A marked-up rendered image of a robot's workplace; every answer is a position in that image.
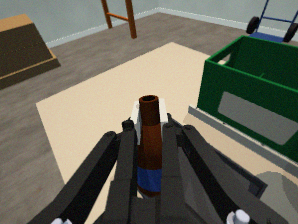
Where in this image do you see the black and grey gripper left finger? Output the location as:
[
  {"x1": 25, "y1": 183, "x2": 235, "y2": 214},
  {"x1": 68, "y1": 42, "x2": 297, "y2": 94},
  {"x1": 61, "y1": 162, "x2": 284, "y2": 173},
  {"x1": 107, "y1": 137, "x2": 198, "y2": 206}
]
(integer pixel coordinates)
[{"x1": 27, "y1": 101, "x2": 142, "y2": 224}]

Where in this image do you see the brown bottle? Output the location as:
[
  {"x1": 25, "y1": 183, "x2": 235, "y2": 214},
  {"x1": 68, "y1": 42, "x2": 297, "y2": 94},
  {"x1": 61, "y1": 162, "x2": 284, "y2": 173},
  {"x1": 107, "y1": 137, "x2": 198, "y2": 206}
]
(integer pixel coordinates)
[{"x1": 137, "y1": 95, "x2": 162, "y2": 197}]

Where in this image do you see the dark grey rectangular tray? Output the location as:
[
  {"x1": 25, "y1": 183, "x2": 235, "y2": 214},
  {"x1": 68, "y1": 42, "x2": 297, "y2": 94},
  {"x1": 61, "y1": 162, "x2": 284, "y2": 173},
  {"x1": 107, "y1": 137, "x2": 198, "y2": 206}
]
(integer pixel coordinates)
[{"x1": 178, "y1": 143, "x2": 268, "y2": 224}]

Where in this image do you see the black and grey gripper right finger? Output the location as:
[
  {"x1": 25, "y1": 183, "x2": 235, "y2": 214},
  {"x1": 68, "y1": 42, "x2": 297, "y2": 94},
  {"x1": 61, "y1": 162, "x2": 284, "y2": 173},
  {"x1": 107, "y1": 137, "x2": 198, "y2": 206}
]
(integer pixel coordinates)
[{"x1": 159, "y1": 98, "x2": 289, "y2": 224}]

